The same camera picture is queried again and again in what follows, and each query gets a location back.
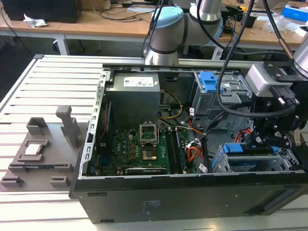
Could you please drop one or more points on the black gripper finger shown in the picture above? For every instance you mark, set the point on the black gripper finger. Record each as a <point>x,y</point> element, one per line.
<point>279,139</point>
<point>255,133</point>

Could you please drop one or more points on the hard disk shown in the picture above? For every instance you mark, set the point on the hard disk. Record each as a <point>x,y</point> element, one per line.
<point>233,148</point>

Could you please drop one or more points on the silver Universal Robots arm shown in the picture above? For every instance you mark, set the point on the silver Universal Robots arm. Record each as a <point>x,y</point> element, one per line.
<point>166,36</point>

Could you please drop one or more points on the grey metal disk bay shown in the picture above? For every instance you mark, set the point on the grey metal disk bay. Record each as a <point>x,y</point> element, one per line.
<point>221,161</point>

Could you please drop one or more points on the black RAM slot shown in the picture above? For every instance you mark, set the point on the black RAM slot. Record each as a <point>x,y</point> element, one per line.
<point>171,151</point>

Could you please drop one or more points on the grey metal drive cage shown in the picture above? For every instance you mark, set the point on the grey metal drive cage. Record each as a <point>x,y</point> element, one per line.
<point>207,103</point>

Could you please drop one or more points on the white barcode tag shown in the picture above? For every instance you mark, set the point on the white barcode tag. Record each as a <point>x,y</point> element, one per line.
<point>192,111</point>
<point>203,167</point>

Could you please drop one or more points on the blue plastic drive latch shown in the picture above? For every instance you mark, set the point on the blue plastic drive latch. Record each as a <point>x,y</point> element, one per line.
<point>210,81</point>

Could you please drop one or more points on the black RAM stick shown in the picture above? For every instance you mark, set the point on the black RAM stick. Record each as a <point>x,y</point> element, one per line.
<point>181,151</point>

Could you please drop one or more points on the wooden desk with clutter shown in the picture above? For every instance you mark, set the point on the wooden desk with clutter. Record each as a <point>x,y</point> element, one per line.
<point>260,38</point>

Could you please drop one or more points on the clear plastic bag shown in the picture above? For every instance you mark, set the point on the clear plastic bag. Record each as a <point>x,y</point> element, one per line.
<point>282,24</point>

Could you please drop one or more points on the small black box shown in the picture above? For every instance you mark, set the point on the small black box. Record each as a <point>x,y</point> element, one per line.
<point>250,21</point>

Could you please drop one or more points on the CPU socket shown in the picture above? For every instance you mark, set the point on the CPU socket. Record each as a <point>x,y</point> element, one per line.
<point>149,154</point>

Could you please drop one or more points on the blue cardboard box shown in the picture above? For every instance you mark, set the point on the blue cardboard box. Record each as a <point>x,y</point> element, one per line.
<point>294,10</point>

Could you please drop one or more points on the black PC case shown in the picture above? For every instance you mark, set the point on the black PC case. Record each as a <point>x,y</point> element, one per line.
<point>168,199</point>

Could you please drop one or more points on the yellow tool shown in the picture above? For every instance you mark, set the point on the yellow tool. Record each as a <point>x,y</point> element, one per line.
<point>241,8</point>

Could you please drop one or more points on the black graphics card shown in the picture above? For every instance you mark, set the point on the black graphics card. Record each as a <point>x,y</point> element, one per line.
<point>144,170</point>

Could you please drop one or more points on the grey power supply unit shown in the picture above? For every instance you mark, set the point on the grey power supply unit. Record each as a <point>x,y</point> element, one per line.
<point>134,101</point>

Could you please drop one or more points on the green motherboard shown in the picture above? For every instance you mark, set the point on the green motherboard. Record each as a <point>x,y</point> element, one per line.
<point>125,146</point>

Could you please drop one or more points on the grey parts rack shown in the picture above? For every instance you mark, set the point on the grey parts rack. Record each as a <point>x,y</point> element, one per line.
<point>57,173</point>

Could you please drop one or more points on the wooden desk with white legs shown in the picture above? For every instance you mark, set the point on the wooden desk with white legs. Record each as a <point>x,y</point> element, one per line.
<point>84,26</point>

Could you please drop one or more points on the silver CPU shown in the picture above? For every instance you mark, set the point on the silver CPU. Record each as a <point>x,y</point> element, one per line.
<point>33,149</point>

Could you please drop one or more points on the black computer box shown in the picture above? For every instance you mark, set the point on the black computer box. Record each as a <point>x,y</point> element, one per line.
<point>43,9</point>

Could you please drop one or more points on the crumpled white paper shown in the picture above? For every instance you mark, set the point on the crumpled white paper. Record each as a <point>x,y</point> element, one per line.
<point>33,21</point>

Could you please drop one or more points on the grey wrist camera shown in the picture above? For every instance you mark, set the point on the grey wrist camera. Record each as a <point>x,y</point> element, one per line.
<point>260,79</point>

